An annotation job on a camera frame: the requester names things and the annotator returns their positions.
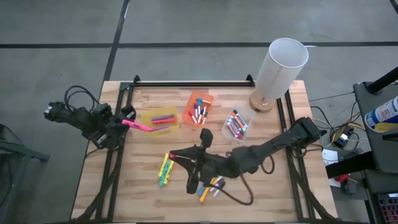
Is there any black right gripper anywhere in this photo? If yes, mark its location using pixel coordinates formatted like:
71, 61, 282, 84
170, 148, 234, 194

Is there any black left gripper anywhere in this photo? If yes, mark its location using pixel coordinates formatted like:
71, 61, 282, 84
93, 116, 128, 147

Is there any pink highlighter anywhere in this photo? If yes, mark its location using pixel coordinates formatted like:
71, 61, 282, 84
169, 152, 197, 164
121, 119, 154, 133

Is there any coral red highlighter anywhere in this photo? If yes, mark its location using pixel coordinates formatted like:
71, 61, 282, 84
151, 118, 177, 125

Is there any pink dry erase marker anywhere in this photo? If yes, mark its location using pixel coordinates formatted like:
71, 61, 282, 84
226, 119, 243, 140

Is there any purple dry erase marker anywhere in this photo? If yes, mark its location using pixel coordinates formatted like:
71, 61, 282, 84
228, 116, 242, 136

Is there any red dry erase marker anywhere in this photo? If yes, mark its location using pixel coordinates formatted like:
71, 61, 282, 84
230, 111, 246, 133

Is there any green dry erase marker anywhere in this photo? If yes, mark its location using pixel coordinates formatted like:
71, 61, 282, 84
233, 108, 249, 131

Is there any yellow translucent plastic bin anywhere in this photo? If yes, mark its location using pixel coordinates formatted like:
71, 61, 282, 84
141, 105, 180, 137

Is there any teal highlighter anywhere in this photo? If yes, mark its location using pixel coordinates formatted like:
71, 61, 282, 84
159, 160, 172, 187

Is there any purple cap white marker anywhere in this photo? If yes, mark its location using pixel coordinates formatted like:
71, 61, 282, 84
212, 175, 225, 189

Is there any orange yellow highlighter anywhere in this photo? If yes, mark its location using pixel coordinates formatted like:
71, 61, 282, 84
198, 177, 215, 203

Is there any black cap white marker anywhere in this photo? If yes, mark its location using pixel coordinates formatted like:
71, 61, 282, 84
213, 182, 226, 197

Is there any orange translucent plastic bin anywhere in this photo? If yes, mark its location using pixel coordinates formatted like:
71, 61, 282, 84
182, 90, 215, 128

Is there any clear plastic bin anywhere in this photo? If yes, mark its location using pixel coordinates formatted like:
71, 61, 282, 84
221, 105, 256, 144

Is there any white shade wooden base lamp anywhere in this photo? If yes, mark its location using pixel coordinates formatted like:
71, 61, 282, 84
248, 37, 310, 113

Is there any white paper sheet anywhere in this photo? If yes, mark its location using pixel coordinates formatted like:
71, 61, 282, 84
322, 148, 340, 167

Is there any small blue grey power device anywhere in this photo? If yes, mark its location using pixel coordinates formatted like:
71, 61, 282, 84
332, 126, 355, 149

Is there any black equipment stand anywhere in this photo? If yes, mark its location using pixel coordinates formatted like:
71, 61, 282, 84
325, 65, 398, 194

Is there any blue white spray can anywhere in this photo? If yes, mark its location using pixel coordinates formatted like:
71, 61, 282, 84
364, 95, 398, 134

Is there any backlit computer keyboard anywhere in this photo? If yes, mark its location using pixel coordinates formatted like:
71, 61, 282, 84
377, 192, 398, 223

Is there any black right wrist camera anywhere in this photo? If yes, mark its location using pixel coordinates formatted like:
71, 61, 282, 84
200, 128, 214, 147

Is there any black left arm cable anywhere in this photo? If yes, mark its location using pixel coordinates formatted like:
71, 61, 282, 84
63, 85, 101, 111

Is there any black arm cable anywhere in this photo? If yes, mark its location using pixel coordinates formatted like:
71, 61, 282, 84
63, 85, 101, 111
214, 155, 275, 207

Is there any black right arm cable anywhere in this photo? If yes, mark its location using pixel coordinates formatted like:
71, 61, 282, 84
214, 155, 275, 207

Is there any black metal chair frame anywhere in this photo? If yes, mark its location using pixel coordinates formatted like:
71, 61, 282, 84
0, 123, 50, 218

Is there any black floor cable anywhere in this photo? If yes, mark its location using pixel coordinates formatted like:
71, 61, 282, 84
309, 91, 355, 103

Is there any yellow floor cable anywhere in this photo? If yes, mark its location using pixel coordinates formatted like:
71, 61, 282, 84
331, 121, 366, 138

